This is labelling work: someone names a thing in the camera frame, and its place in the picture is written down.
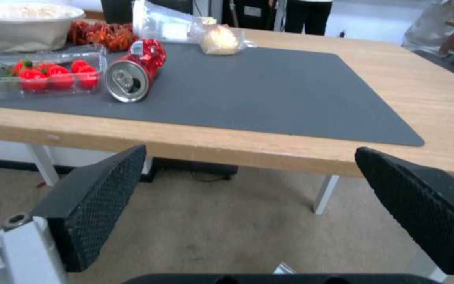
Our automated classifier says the black chair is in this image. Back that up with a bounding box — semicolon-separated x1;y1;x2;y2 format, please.
100;0;135;25

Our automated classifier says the grey table mat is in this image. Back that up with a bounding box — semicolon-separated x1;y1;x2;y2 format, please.
0;42;425;147

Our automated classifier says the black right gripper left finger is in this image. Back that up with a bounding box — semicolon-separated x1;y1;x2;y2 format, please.
0;144;147;284

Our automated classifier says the red strawberry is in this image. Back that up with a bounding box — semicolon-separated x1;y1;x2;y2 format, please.
45;65;75;90
17;68;49;91
70;60;90;73
76;65;99;89

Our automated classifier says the clear plastic strawberry box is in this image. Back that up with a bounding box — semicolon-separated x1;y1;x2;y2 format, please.
0;44;108;103

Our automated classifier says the white table leg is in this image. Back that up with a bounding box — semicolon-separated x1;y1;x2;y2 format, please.
24;144;60;187
313;175;341;215

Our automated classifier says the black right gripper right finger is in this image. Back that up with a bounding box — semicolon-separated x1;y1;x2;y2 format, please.
354;146;454;284

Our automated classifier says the person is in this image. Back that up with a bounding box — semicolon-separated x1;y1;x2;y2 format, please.
284;0;333;36
401;0;454;55

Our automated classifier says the orange red dried snack heap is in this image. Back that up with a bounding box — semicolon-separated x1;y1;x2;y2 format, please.
67;20;139;52

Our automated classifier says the pale paper bowl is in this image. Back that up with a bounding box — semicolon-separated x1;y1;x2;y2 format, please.
0;4;86;53

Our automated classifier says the bread roll in clear bag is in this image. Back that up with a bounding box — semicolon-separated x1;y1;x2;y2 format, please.
189;17;258;56

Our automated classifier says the clear plastic bag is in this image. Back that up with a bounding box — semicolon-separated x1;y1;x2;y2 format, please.
132;0;196;44

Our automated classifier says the black cable box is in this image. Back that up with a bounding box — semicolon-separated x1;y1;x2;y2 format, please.
139;157;239;183

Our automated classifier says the crushed red soda can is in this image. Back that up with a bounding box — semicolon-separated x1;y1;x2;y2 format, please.
104;39;168;103

